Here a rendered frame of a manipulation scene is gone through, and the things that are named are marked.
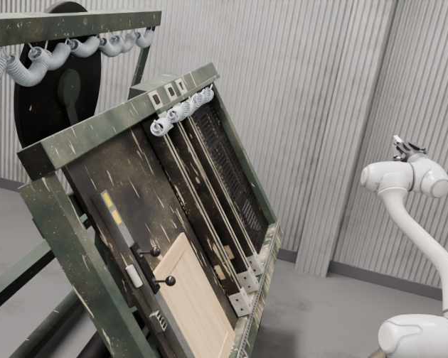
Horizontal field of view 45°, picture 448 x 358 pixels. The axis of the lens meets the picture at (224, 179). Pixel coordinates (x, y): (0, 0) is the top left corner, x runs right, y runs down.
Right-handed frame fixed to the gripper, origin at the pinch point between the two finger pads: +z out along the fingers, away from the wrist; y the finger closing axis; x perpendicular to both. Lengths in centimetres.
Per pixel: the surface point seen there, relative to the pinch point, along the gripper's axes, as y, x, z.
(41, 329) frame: -220, -103, 73
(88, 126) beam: -110, 49, -22
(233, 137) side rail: -69, -38, 142
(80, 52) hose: -124, 59, 57
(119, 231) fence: -110, 12, -34
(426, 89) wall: 92, -76, 224
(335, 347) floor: -38, -209, 101
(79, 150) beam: -111, 46, -36
